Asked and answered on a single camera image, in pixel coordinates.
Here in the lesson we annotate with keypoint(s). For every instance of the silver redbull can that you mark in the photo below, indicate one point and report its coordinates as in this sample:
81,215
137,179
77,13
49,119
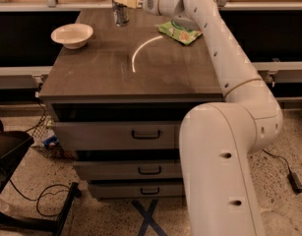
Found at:
120,13

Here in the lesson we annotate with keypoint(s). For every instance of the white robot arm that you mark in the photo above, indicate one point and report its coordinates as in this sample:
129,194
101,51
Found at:
215,138

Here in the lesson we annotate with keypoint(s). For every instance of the white paper bowl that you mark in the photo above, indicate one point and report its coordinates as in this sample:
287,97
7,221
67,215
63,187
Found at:
72,36

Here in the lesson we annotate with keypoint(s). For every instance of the green chip bag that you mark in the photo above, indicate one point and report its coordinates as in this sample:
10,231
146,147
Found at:
178,33

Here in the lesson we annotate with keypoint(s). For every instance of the grey drawer cabinet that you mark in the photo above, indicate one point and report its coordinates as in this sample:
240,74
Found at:
130,74

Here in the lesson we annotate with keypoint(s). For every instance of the top grey drawer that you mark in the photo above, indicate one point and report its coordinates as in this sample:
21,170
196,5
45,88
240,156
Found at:
117,135

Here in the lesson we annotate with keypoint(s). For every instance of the grey drawer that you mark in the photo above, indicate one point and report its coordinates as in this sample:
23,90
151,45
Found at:
128,169
117,135
136,190

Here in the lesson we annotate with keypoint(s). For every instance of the middle grey drawer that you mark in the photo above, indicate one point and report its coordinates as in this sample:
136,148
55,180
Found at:
128,169

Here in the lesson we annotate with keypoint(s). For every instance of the bottom grey drawer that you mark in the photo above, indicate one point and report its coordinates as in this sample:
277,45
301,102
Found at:
136,190

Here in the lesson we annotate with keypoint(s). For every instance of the black power adapter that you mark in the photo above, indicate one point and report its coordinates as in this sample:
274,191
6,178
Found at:
295,182

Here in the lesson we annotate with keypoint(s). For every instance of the wire basket with items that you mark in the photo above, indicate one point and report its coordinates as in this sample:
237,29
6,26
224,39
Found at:
46,142

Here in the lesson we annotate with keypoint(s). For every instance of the black chair frame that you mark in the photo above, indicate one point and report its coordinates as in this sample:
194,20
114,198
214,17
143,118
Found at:
13,147

